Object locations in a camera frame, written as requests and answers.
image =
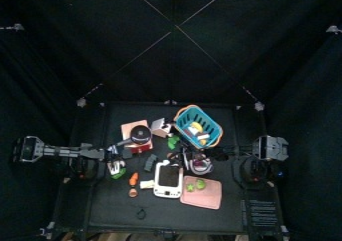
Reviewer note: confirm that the white toy knife block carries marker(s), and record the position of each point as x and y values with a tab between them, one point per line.
160	126

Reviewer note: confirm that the grey frame clamp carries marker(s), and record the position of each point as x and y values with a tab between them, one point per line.
80	102
15	27
259	105
333	29

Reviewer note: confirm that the dark grey toy piece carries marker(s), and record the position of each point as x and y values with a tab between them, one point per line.
150	162

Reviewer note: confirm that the yellow toy food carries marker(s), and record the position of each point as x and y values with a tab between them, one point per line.
195	126

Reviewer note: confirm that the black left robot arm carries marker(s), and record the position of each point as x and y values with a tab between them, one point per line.
57	150

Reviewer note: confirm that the orange toy carrot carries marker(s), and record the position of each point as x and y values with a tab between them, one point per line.
134	179

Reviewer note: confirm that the cream toy bowl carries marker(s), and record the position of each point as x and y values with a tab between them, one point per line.
202	170

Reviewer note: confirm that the white toy kitchen scale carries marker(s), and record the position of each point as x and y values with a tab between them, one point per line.
168	180

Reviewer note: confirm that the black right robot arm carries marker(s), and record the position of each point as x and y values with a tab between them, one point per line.
268	148

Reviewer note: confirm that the white and yellow toy block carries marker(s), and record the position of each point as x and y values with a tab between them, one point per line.
147	184

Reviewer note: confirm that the white and green toy vegetable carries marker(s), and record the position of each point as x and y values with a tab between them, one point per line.
116	169

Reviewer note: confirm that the beige toy egg half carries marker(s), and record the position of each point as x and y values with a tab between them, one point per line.
132	192

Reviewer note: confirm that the white toy food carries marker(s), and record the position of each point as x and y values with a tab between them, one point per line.
202	136

